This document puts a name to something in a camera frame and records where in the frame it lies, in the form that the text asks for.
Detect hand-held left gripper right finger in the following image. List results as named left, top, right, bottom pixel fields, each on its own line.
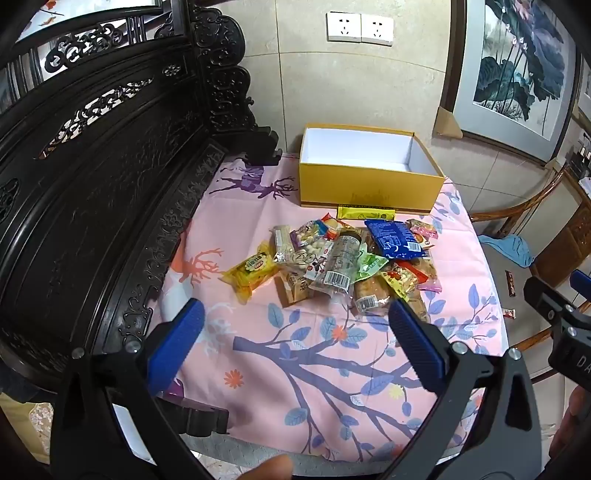
left=383, top=299, right=542, bottom=480

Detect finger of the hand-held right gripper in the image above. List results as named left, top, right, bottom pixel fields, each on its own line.
left=523, top=275, right=583, bottom=333
left=569, top=269, right=591, bottom=301

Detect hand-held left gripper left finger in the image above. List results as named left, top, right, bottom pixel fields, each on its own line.
left=50, top=298, right=218, bottom=480

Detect light green snack packet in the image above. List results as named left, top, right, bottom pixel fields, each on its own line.
left=355, top=247, right=389, bottom=280

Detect clear sesame roll packet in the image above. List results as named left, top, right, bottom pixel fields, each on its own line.
left=308, top=227, right=362, bottom=298

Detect yellow cardboard box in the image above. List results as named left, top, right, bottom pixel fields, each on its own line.
left=298, top=122, right=446, bottom=215

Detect person's right hand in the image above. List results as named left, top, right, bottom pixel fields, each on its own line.
left=549, top=385, right=591, bottom=462

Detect person's left hand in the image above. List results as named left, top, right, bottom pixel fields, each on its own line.
left=221, top=455, right=295, bottom=480

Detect wooden chair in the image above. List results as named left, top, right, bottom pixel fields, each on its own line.
left=468, top=159, right=591, bottom=385

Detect blue cloth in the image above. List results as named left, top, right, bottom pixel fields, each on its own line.
left=478, top=234, right=536, bottom=268

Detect orange peanut packet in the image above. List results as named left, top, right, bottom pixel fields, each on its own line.
left=381, top=259, right=430, bottom=303

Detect yellow snack packet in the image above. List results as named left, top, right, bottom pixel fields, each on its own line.
left=219, top=253, right=280, bottom=303

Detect blue snack packet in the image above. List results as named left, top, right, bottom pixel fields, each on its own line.
left=364, top=219, right=431, bottom=265

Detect pink candy packet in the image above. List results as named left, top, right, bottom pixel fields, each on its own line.
left=406, top=219, right=438, bottom=240

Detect pink printed tablecloth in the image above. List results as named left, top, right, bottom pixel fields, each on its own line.
left=161, top=154, right=502, bottom=462

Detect clear narrow bar packet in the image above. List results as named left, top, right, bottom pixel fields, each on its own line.
left=269, top=224, right=298, bottom=265

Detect yellow green stick packet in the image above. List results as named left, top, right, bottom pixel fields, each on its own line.
left=336, top=206, right=397, bottom=221

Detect clear yellow snack packets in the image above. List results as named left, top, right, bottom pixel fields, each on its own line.
left=276, top=242, right=334, bottom=280

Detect red snack packet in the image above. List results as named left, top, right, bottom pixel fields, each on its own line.
left=322, top=212, right=354, bottom=230

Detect dark carved wooden furniture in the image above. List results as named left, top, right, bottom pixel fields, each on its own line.
left=0, top=0, right=283, bottom=416

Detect cardboard corner protector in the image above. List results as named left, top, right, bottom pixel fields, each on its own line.
left=433, top=107, right=463, bottom=139

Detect framed lotus painting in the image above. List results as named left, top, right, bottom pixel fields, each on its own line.
left=438, top=0, right=583, bottom=168

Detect white wall socket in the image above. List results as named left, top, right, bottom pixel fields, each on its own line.
left=326, top=11, right=362, bottom=41
left=360, top=14, right=394, bottom=45

